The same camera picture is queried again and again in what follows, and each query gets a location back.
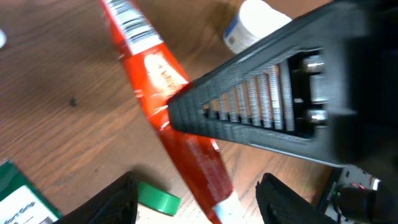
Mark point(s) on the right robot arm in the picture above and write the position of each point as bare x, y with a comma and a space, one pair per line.
354, 195

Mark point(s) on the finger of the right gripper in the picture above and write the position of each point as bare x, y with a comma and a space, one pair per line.
270, 96

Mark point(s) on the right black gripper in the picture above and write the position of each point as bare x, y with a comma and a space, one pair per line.
361, 86

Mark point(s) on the white round tub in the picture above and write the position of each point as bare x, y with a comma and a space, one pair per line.
254, 21

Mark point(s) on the white barcode scanner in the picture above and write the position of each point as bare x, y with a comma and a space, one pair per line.
3, 38

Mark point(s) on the green 3M gloves pack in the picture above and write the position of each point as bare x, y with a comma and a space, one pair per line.
21, 202

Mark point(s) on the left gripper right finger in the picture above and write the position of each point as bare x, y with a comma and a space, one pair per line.
279, 204

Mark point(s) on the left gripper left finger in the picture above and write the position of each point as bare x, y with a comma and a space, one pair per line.
116, 204

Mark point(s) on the green lid jar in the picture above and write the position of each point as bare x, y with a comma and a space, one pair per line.
156, 206

